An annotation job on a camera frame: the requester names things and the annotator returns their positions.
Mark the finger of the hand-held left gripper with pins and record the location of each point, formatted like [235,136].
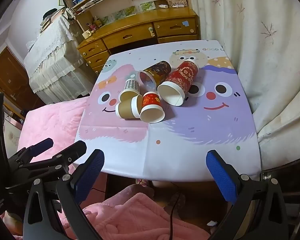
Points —
[73,151]
[41,146]

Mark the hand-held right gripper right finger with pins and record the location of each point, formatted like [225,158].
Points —
[221,177]

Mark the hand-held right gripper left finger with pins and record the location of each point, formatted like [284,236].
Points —
[90,176]

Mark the brown kraft paper cup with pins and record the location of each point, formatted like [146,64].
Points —
[125,108]

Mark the checkered paper cup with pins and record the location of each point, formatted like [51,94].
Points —
[131,85]

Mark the small red paper cup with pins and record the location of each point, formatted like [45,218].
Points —
[151,100]

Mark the large red patterned paper cup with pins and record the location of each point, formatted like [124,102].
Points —
[182,76]

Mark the dark brown patterned paper cup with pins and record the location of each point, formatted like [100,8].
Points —
[160,70]

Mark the pink blanket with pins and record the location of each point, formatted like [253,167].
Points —
[52,120]

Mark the white paper scrap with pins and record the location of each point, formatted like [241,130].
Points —
[211,223]

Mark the cartoon printed tablecloth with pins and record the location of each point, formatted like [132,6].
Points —
[190,142]

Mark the pink fleece clothing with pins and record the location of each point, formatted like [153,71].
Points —
[130,215]

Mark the brown wooden door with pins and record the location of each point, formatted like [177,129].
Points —
[5,72]

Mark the lace covered cabinet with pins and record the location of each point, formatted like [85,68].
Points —
[52,55]

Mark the stack of books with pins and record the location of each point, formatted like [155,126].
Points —
[50,20]

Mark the wooden desk with drawers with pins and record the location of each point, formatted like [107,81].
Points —
[140,21]

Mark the blue sticker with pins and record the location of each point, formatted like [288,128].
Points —
[185,23]

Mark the white floral curtain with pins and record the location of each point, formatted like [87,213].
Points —
[240,17]

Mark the white tube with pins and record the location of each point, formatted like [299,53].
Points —
[162,6]

